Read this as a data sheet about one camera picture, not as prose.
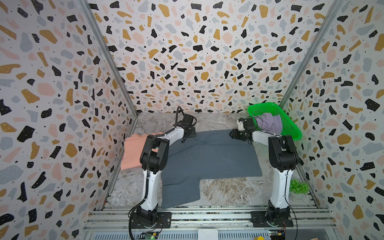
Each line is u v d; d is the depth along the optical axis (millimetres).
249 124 873
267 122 1095
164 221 734
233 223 733
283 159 575
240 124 997
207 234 662
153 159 576
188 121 851
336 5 704
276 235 715
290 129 1070
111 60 880
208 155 980
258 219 741
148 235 702
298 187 813
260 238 650
